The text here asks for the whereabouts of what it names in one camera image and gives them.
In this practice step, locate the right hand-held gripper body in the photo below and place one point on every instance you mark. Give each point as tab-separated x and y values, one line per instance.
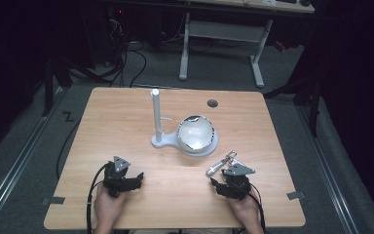
237	183

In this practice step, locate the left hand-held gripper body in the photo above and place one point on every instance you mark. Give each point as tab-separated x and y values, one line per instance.
116	177

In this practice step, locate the person's right hand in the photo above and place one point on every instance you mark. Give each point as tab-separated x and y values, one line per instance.
245	209

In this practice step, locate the person's left hand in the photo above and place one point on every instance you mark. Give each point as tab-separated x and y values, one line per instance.
107	208

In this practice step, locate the white bowl with silver rim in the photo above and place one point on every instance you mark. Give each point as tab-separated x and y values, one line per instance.
195	133

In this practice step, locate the white stand with pole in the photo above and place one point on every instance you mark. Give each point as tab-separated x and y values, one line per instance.
157	123

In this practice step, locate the grey tape piece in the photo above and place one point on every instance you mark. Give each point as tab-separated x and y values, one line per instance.
295	195
54	201

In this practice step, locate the dark round table grommet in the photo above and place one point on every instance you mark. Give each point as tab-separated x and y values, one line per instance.
212	103

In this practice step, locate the black zigzag floor tape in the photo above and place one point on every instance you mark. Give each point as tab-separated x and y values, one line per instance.
68	116

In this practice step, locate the black metal stand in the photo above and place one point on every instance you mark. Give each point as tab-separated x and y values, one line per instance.
311	97
48	87

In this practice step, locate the small red object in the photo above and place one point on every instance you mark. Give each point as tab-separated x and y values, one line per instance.
279	46

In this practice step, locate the white-framed wooden desk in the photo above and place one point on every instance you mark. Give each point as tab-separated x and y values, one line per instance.
222	31

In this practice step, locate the dark computer tower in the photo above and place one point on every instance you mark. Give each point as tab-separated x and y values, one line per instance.
105	32

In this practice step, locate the metal floor rail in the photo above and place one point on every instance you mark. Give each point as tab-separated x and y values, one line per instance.
329	169
16	162

